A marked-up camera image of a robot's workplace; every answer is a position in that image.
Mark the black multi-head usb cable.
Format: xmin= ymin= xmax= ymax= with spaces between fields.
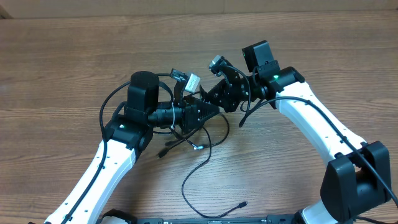
xmin=154 ymin=91 xmax=249 ymax=219

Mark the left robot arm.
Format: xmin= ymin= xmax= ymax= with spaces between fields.
xmin=46 ymin=70 xmax=220 ymax=223

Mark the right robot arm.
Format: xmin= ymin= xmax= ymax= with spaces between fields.
xmin=201 ymin=41 xmax=397 ymax=223

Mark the right camera cable black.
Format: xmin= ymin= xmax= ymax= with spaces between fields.
xmin=239 ymin=66 xmax=397 ymax=203

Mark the camera cable black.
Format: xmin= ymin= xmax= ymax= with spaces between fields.
xmin=239 ymin=66 xmax=397 ymax=203
xmin=46 ymin=71 xmax=170 ymax=224

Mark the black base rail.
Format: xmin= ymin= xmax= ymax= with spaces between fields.
xmin=95 ymin=209 xmax=296 ymax=224

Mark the left camera cable black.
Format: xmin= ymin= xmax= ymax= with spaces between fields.
xmin=46 ymin=71 xmax=170 ymax=224

